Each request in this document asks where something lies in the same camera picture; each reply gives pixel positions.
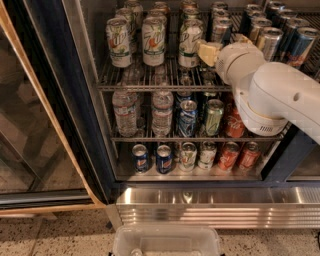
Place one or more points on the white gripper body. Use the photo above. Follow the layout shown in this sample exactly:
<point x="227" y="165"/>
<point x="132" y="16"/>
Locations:
<point x="233" y="63"/>

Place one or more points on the silver blue redbull can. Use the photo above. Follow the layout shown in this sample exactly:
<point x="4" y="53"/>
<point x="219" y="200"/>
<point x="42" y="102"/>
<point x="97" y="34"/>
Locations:
<point x="221" y="31"/>

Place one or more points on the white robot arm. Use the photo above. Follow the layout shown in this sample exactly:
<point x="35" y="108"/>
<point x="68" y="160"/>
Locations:
<point x="268" y="95"/>

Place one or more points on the front right 7up can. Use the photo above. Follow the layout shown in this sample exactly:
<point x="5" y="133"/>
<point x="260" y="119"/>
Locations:
<point x="190" y="33"/>

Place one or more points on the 7up can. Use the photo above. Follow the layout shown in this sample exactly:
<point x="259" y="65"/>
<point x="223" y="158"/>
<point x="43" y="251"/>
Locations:
<point x="187" y="156"/>
<point x="118" y="42"/>
<point x="153" y="41"/>
<point x="190" y="33"/>
<point x="208" y="152"/>

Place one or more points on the front silver redbull can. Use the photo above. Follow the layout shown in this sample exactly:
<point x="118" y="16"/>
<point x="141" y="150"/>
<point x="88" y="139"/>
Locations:
<point x="268" y="40"/>

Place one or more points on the blue redbull can far right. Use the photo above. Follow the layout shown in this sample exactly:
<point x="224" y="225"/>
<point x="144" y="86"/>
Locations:
<point x="300" y="46"/>

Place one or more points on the green can middle shelf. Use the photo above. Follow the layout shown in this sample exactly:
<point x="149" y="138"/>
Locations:
<point x="213" y="116"/>

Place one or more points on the front middle 7up can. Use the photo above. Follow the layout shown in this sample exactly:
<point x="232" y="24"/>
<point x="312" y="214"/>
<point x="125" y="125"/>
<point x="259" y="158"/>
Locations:
<point x="153" y="41"/>

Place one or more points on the blue pepsi can middle shelf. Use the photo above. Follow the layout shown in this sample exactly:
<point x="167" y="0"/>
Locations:
<point x="187" y="118"/>

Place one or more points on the red coke can middle shelf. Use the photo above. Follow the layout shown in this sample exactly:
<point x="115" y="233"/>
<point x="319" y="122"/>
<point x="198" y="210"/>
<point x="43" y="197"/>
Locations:
<point x="234" y="126"/>

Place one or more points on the front left 7up can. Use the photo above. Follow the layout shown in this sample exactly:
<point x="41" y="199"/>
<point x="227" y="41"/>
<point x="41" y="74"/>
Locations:
<point x="118" y="42"/>

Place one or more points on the right coke can bottom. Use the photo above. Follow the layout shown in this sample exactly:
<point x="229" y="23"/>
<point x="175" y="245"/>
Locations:
<point x="248" y="156"/>

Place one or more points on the coke can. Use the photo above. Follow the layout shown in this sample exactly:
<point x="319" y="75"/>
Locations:
<point x="229" y="155"/>
<point x="248" y="156"/>

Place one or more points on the right 7up can bottom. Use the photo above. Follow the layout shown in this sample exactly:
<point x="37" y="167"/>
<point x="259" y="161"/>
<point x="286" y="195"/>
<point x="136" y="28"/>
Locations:
<point x="208" y="152"/>

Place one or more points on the left coke can bottom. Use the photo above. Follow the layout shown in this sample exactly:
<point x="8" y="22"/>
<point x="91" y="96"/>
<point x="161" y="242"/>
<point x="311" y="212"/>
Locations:
<point x="229" y="155"/>

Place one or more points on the left 7up can bottom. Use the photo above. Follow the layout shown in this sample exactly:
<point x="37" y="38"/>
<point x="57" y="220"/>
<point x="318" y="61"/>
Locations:
<point x="187" y="156"/>

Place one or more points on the right pepsi can bottom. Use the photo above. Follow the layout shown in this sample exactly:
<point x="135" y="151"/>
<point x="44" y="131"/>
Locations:
<point x="163" y="159"/>

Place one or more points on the pepsi can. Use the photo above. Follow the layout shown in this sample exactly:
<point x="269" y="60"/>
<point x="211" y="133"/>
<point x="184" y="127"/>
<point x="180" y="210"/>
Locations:
<point x="140" y="158"/>
<point x="163" y="159"/>

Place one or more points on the left pepsi can bottom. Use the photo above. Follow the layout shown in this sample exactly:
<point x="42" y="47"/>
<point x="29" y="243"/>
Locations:
<point x="140" y="158"/>

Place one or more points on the glass fridge door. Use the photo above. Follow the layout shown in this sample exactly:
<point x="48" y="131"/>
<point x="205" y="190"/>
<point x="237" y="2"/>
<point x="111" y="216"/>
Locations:
<point x="43" y="164"/>

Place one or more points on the right water bottle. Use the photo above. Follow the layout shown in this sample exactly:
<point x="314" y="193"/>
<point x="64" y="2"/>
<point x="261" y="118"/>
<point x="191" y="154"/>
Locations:
<point x="162" y="107"/>

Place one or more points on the water bottle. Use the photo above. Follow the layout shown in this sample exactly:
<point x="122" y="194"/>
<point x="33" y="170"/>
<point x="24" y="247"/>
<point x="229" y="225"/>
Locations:
<point x="162" y="107"/>
<point x="124" y="106"/>

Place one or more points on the left water bottle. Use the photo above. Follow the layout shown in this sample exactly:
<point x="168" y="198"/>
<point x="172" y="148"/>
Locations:
<point x="124" y="106"/>

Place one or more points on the clear plastic bin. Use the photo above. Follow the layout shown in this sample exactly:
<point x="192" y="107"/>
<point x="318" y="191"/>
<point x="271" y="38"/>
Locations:
<point x="165" y="240"/>

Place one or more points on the top wire shelf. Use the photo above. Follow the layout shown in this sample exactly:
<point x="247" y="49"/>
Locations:
<point x="142" y="78"/>

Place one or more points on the wire shelf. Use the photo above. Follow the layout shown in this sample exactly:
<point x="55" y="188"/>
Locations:
<point x="147" y="135"/>
<point x="142" y="78"/>

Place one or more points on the middle wire shelf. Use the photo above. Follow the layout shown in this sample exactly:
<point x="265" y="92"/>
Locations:
<point x="147" y="135"/>

